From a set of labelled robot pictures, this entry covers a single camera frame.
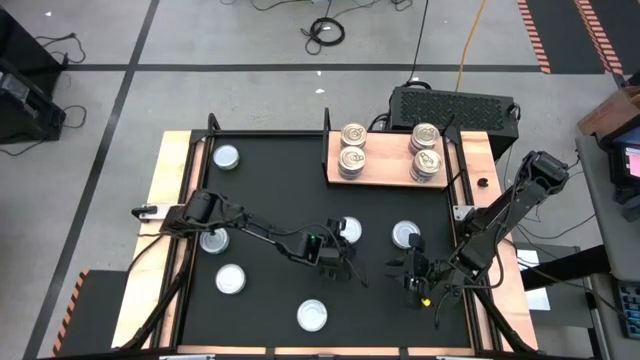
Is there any black equipment case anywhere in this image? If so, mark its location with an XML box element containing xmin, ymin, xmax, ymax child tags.
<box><xmin>0</xmin><ymin>7</ymin><xmax>69</xmax><ymax>146</ymax></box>

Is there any thin black floor cable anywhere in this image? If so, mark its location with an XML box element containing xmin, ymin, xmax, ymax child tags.
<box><xmin>0</xmin><ymin>103</ymin><xmax>89</xmax><ymax>157</ymax></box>
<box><xmin>34</xmin><ymin>32</ymin><xmax>87</xmax><ymax>65</ymax></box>

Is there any black monitor pink screen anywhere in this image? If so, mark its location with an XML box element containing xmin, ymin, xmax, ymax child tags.
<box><xmin>607</xmin><ymin>130</ymin><xmax>640</xmax><ymax>187</ymax></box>

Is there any wooden shelf board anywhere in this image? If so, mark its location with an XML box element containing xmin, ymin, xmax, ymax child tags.
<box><xmin>327</xmin><ymin>131</ymin><xmax>451</xmax><ymax>189</ymax></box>

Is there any black floor mat hazard stripe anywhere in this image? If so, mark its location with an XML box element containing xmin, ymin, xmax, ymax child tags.
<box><xmin>49</xmin><ymin>268</ymin><xmax>130</xmax><ymax>359</ymax></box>
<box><xmin>517</xmin><ymin>0</ymin><xmax>640</xmax><ymax>76</ymax></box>

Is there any black perforated computer case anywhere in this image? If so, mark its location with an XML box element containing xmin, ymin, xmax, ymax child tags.
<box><xmin>387</xmin><ymin>84</ymin><xmax>521</xmax><ymax>162</ymax></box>

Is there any white paper sheet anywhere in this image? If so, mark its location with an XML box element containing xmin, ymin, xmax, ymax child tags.
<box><xmin>514</xmin><ymin>248</ymin><xmax>552</xmax><ymax>312</ymax></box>

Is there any yellow hanging cord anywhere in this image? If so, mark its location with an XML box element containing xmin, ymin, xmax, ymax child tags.
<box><xmin>454</xmin><ymin>0</ymin><xmax>489</xmax><ymax>93</ymax></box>

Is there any brown cardboard box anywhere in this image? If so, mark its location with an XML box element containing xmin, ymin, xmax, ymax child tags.
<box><xmin>577</xmin><ymin>84</ymin><xmax>640</xmax><ymax>137</ymax></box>

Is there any black grey table clamp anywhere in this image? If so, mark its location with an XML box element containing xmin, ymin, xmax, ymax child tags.
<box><xmin>130</xmin><ymin>204</ymin><xmax>170</xmax><ymax>222</ymax></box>

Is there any coiled black cable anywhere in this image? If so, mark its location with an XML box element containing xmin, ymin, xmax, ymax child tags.
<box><xmin>299</xmin><ymin>16</ymin><xmax>347</xmax><ymax>56</ymax></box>

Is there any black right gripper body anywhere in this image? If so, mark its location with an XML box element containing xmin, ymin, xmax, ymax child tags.
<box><xmin>403</xmin><ymin>259</ymin><xmax>437</xmax><ymax>309</ymax></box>

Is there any silver-lid tuna can green label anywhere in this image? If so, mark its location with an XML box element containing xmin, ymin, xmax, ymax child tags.
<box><xmin>391</xmin><ymin>220</ymin><xmax>421</xmax><ymax>250</ymax></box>
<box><xmin>212</xmin><ymin>143</ymin><xmax>241</xmax><ymax>172</ymax></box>
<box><xmin>199</xmin><ymin>227</ymin><xmax>231</xmax><ymax>256</ymax></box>
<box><xmin>296</xmin><ymin>298</ymin><xmax>329</xmax><ymax>333</ymax></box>
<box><xmin>340</xmin><ymin>215</ymin><xmax>364</xmax><ymax>245</ymax></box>
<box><xmin>214</xmin><ymin>263</ymin><xmax>248</xmax><ymax>296</ymax></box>

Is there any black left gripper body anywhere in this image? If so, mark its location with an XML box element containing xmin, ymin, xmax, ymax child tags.
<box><xmin>320</xmin><ymin>238</ymin><xmax>357</xmax><ymax>271</ymax></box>

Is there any black hanging cord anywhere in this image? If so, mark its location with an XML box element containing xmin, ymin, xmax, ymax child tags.
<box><xmin>402</xmin><ymin>0</ymin><xmax>431</xmax><ymax>86</ymax></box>

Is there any black desk leg bar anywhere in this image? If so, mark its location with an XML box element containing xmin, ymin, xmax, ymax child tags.
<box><xmin>519</xmin><ymin>243</ymin><xmax>612</xmax><ymax>292</ymax></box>

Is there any black keyboard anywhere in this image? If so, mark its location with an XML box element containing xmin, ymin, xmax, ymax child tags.
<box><xmin>613</xmin><ymin>279</ymin><xmax>640</xmax><ymax>341</ymax></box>

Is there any grey desk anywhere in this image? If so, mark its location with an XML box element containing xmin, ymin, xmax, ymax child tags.
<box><xmin>574</xmin><ymin>134</ymin><xmax>640</xmax><ymax>284</ymax></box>

